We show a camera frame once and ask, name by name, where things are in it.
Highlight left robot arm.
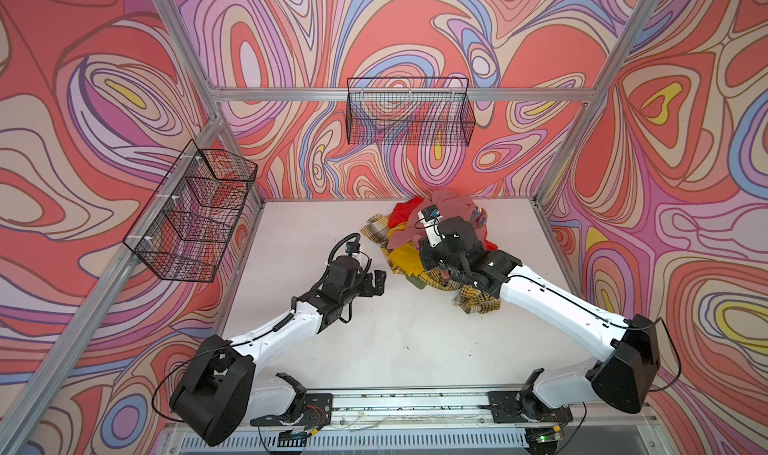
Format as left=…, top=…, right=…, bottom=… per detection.
left=169, top=233, right=386, bottom=447

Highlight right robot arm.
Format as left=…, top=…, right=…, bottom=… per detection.
left=417, top=206, right=660, bottom=421

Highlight yellow plaid flannel cloth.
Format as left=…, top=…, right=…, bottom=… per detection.
left=362, top=214, right=501, bottom=314

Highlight mustard yellow cloth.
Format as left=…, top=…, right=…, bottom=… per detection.
left=384, top=222, right=425, bottom=278

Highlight dusty pink t-shirt with print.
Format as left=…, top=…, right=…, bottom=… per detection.
left=389, top=190, right=488, bottom=249

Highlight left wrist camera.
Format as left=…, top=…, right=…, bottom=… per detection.
left=345, top=241, right=360, bottom=256

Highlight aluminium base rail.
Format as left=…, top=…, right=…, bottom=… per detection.
left=153, top=386, right=676, bottom=454

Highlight black wire basket back wall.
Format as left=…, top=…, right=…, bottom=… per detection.
left=345, top=75, right=476, bottom=147

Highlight black wire basket wall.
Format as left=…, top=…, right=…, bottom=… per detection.
left=123, top=141, right=258, bottom=283
left=345, top=75, right=476, bottom=147

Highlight black wire basket left wall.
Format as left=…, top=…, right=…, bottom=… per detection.
left=123, top=141, right=258, bottom=283

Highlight aluminium frame profiles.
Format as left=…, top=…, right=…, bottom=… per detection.
left=0, top=0, right=667, bottom=455

